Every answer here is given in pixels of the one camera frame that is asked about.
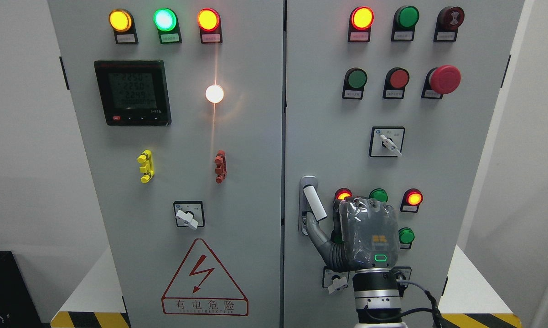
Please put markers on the white platform with hazard stripes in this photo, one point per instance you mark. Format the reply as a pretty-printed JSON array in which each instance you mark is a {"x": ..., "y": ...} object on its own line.
[{"x": 468, "y": 301}]

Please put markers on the black selector switch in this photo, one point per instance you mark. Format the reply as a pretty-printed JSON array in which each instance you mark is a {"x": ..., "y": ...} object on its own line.
[{"x": 402, "y": 272}]

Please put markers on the green push button lower right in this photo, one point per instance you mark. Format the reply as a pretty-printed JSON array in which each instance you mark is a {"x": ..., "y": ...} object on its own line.
[{"x": 406, "y": 238}]

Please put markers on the red electric hazard warning sticker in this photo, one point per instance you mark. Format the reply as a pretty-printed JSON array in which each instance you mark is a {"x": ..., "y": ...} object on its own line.
[{"x": 203, "y": 286}]

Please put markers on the grey right cabinet door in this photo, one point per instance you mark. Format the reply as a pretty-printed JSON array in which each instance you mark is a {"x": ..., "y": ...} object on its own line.
[{"x": 329, "y": 137}]

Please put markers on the grey cabinet door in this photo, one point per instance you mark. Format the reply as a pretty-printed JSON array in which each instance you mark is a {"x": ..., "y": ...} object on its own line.
[
  {"x": 329, "y": 137},
  {"x": 243, "y": 214}
]

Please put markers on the red lit indicator top right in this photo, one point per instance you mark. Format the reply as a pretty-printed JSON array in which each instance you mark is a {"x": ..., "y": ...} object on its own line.
[{"x": 360, "y": 23}]

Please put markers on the red-orange indicator light left door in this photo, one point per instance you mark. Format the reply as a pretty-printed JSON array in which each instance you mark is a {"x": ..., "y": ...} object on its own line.
[{"x": 209, "y": 22}]

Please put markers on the red lit indicator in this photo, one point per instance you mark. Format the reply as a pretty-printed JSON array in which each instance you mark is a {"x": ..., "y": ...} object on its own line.
[
  {"x": 343, "y": 193},
  {"x": 360, "y": 23},
  {"x": 412, "y": 198}
]

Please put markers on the green lit indicator light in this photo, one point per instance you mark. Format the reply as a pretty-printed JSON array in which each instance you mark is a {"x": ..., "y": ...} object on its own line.
[{"x": 167, "y": 25}]

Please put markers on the left door white selector switch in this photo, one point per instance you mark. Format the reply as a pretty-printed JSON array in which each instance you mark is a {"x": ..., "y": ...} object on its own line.
[{"x": 189, "y": 214}]

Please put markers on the silver door handle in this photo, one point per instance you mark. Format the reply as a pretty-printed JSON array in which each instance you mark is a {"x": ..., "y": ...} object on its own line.
[{"x": 309, "y": 202}]

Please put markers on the red lit indicator middle left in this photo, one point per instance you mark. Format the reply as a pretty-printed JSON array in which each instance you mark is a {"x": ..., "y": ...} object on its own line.
[{"x": 343, "y": 193}]

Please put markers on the yellow indicator light top left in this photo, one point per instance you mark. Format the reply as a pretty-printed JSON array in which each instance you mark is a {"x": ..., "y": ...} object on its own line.
[{"x": 122, "y": 23}]

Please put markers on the green push button upper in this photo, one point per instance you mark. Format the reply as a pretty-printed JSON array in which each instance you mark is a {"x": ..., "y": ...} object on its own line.
[{"x": 354, "y": 81}]

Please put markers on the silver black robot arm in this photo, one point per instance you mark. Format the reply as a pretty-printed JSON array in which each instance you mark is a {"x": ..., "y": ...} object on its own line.
[{"x": 377, "y": 299}]

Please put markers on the upper right white selector switch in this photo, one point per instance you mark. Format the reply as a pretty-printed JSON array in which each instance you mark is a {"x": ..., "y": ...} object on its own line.
[{"x": 386, "y": 142}]

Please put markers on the red lit indicator middle right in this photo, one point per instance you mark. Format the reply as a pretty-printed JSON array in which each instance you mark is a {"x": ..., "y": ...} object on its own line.
[{"x": 412, "y": 198}]

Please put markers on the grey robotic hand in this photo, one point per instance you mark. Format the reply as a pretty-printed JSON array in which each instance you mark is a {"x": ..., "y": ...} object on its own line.
[{"x": 369, "y": 231}]

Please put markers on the lower white selector switch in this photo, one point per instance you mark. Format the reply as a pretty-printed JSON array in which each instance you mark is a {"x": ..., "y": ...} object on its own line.
[{"x": 334, "y": 281}]

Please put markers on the dark red buzzer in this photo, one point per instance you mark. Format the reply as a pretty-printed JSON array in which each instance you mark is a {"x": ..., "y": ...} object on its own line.
[{"x": 448, "y": 21}]

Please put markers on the white lit indicator light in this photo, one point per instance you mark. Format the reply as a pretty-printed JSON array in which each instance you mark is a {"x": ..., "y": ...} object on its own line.
[{"x": 214, "y": 93}]

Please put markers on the red emergency stop button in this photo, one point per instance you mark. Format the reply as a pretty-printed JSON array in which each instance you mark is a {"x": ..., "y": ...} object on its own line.
[{"x": 441, "y": 81}]

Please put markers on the red push button upper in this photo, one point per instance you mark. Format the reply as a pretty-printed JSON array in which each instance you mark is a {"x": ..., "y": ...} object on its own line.
[{"x": 396, "y": 80}]

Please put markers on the yellow terminal connector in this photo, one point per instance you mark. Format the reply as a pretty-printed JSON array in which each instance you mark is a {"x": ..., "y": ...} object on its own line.
[{"x": 146, "y": 166}]

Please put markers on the black box lower left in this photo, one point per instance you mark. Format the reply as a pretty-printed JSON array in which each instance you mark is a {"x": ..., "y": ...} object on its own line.
[{"x": 17, "y": 309}]

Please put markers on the green push button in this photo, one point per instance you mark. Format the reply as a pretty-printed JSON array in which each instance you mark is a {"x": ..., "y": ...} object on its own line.
[
  {"x": 406, "y": 238},
  {"x": 354, "y": 81}
]

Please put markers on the black digital power meter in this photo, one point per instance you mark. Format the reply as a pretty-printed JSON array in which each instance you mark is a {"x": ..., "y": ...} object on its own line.
[{"x": 133, "y": 92}]

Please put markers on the red terminal connector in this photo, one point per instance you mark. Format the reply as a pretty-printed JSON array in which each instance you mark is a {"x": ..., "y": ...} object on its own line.
[{"x": 221, "y": 166}]

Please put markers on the green indicator middle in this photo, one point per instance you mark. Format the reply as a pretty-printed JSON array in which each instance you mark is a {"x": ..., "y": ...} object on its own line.
[{"x": 379, "y": 194}]

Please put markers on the green indicator top right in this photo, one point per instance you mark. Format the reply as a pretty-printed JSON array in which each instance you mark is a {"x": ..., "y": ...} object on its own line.
[{"x": 404, "y": 23}]

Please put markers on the grey left cabinet door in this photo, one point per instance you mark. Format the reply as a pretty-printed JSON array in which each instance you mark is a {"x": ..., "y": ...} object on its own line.
[{"x": 243, "y": 214}]

